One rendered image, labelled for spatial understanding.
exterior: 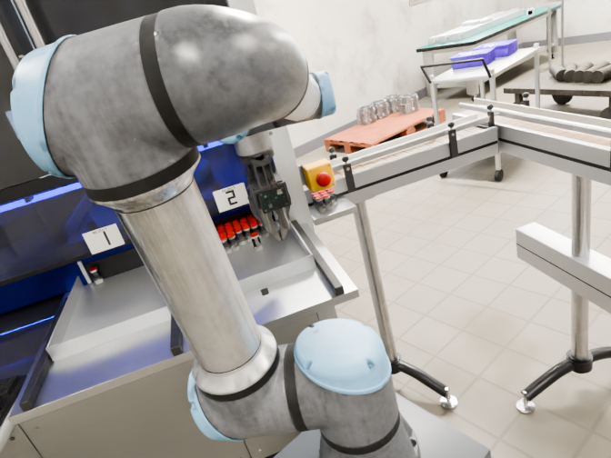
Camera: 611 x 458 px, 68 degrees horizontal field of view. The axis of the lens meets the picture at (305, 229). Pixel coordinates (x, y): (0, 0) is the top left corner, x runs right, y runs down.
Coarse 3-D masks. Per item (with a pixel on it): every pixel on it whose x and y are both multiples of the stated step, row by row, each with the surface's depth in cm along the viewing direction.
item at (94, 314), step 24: (72, 288) 120; (96, 288) 124; (120, 288) 120; (144, 288) 117; (72, 312) 114; (96, 312) 112; (120, 312) 109; (144, 312) 106; (168, 312) 100; (72, 336) 104; (96, 336) 97; (120, 336) 99
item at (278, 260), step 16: (272, 240) 124; (288, 240) 121; (240, 256) 120; (256, 256) 117; (272, 256) 115; (288, 256) 113; (304, 256) 111; (240, 272) 112; (256, 272) 110; (272, 272) 103; (288, 272) 104; (256, 288) 103
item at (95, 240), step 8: (112, 224) 115; (88, 232) 115; (96, 232) 115; (112, 232) 116; (88, 240) 115; (96, 240) 116; (104, 240) 116; (112, 240) 117; (120, 240) 117; (96, 248) 117; (104, 248) 117
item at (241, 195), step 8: (240, 184) 120; (216, 192) 119; (224, 192) 120; (240, 192) 121; (216, 200) 120; (224, 200) 121; (232, 200) 121; (240, 200) 122; (248, 200) 122; (224, 208) 121; (232, 208) 122
